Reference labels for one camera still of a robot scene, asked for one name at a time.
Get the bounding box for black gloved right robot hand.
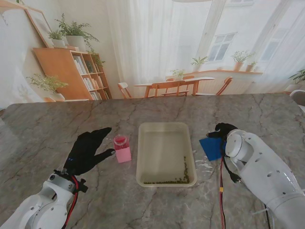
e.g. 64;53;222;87
206;123;239;145

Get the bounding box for pink square bottle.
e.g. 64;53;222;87
113;135;132;164

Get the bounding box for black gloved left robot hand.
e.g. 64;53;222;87
63;127;117;176

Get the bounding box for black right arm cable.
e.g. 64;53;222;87
223;140;242;185

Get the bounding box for blue plastic scraper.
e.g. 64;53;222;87
199;137;225;162

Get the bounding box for white baking tray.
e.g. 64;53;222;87
136;122;198;187

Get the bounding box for red left arm cable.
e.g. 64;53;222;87
63;175;80;229

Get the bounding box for scattered green beans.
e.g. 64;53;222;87
143;156;191;185

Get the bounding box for printed room scene backdrop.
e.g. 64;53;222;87
0;0;305;105

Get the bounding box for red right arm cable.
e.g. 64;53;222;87
218;156;226;229

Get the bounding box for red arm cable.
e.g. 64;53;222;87
63;175;80;229
218;156;226;229

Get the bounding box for white rounded object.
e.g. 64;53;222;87
290;89;305;107

